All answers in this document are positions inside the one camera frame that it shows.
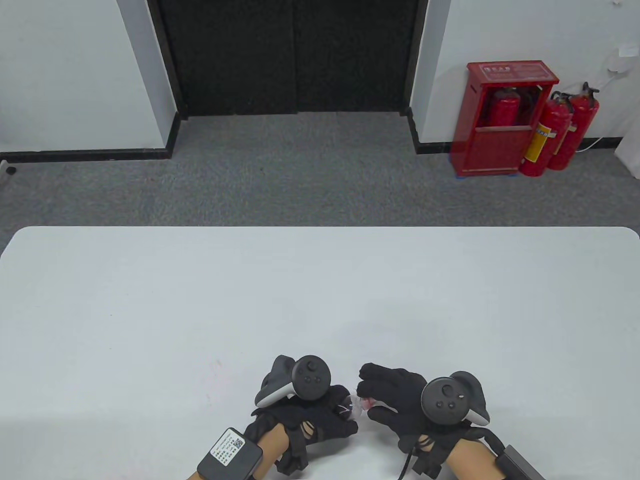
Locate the black wrist camera box plain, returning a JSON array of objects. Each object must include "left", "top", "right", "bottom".
[{"left": 495, "top": 444, "right": 548, "bottom": 480}]

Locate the clear soy sauce bottle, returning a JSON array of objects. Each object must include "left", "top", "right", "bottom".
[{"left": 339, "top": 392, "right": 372, "bottom": 420}]

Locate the black double door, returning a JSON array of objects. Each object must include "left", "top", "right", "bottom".
[{"left": 147, "top": 0, "right": 430, "bottom": 120}]

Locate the person's left hand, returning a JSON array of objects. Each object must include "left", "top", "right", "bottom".
[{"left": 244, "top": 385, "right": 360, "bottom": 444}]

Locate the black and white right controller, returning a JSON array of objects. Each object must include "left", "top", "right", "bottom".
[{"left": 421, "top": 371, "right": 491, "bottom": 428}]

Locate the black and white left controller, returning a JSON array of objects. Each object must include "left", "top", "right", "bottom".
[{"left": 255, "top": 355, "right": 332, "bottom": 408}]

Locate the person's right hand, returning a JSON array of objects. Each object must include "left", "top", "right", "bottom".
[{"left": 356, "top": 362, "right": 481, "bottom": 453}]

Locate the person's left forearm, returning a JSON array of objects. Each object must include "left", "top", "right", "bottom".
[{"left": 187, "top": 425, "right": 291, "bottom": 480}]

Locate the black and white controller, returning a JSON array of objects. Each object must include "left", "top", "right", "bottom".
[
  {"left": 255, "top": 355, "right": 332, "bottom": 408},
  {"left": 421, "top": 371, "right": 491, "bottom": 428}
]

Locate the person's right forearm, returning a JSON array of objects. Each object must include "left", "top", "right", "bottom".
[{"left": 442, "top": 440, "right": 506, "bottom": 480}]

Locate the red fire extinguisher cabinet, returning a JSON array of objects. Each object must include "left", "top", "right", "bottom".
[{"left": 450, "top": 60, "right": 560, "bottom": 178}]

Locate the red fire extinguisher yellow label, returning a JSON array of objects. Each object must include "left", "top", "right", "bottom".
[{"left": 519, "top": 91, "right": 575, "bottom": 177}]

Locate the black wrist camera box labelled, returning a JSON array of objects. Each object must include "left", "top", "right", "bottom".
[{"left": 196, "top": 427, "right": 264, "bottom": 480}]

